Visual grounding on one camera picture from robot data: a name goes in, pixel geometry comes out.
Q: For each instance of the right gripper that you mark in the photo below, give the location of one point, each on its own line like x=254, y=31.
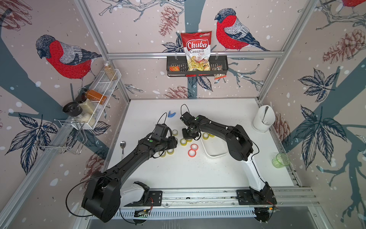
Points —
x=192, y=137

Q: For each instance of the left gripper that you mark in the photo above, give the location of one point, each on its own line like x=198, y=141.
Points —
x=173, y=142

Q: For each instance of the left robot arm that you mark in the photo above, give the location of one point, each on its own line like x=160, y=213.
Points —
x=103, y=193

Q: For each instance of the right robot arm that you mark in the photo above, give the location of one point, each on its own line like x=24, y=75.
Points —
x=240, y=148

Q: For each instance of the red tape roll back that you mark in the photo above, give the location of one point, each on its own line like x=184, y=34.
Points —
x=194, y=147

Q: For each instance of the red tape roll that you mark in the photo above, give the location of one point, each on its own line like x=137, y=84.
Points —
x=194, y=147
x=192, y=153

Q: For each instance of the red tape roll front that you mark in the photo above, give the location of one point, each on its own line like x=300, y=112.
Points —
x=192, y=153

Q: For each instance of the blue tape cutter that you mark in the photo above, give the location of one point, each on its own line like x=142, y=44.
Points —
x=171, y=114

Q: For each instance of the white storage box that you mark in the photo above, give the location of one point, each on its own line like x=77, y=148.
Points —
x=214, y=147

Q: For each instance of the metal spoon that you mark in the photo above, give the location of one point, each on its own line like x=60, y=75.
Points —
x=122, y=146

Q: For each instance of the white utensil holder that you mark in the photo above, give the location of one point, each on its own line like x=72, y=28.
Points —
x=264, y=119

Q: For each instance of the Chuba cassava chips bag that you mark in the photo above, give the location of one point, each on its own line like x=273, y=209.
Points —
x=197, y=48

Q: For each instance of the orange sauce bottle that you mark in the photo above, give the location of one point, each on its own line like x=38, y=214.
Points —
x=96, y=96

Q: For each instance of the glass spice jar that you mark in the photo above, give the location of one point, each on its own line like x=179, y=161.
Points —
x=110, y=71

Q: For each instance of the green plastic cup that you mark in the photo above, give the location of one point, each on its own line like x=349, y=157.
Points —
x=281, y=160

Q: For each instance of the black wall basket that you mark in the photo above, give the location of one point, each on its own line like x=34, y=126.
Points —
x=181, y=66

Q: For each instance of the white wire shelf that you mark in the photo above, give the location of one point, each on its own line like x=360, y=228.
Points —
x=93, y=112

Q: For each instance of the chrome wire rack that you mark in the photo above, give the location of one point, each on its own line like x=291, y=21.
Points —
x=71, y=137

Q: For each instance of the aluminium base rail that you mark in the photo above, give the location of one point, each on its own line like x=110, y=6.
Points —
x=228, y=198

